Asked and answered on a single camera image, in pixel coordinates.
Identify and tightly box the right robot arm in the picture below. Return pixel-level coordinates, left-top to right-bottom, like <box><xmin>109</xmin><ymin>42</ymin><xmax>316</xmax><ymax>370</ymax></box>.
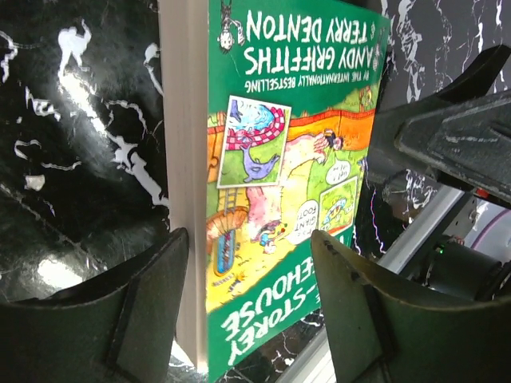
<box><xmin>369</xmin><ymin>45</ymin><xmax>510</xmax><ymax>301</ymax></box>

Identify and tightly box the aluminium mounting rail frame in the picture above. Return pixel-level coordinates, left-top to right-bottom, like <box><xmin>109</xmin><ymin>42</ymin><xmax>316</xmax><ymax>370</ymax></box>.
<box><xmin>275</xmin><ymin>183</ymin><xmax>511</xmax><ymax>383</ymax></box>

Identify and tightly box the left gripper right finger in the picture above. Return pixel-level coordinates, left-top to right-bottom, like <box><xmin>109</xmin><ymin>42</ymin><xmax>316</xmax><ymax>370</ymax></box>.
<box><xmin>311</xmin><ymin>230</ymin><xmax>510</xmax><ymax>382</ymax></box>

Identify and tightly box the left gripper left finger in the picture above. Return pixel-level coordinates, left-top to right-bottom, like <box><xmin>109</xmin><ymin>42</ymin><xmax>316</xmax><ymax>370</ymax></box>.
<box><xmin>1</xmin><ymin>227</ymin><xmax>189</xmax><ymax>382</ymax></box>

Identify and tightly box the green Storey Treehouse book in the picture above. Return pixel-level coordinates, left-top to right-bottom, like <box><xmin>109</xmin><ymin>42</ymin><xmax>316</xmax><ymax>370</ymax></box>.
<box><xmin>159</xmin><ymin>1</ymin><xmax>390</xmax><ymax>382</ymax></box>

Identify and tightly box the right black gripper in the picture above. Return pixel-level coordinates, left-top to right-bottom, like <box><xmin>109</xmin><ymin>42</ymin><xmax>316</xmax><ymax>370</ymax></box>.
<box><xmin>368</xmin><ymin>45</ymin><xmax>510</xmax><ymax>203</ymax></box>

